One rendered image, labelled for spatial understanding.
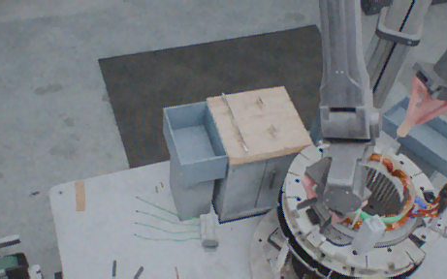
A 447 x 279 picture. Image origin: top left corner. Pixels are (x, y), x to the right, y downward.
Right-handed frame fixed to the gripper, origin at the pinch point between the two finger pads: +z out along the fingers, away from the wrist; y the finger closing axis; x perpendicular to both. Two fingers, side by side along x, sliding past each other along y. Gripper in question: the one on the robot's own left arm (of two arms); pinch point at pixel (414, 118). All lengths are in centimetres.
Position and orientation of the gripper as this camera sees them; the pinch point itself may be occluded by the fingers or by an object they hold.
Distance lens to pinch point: 97.8
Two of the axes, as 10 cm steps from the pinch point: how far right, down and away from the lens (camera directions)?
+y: 8.8, 1.0, 4.6
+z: -3.8, 7.1, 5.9
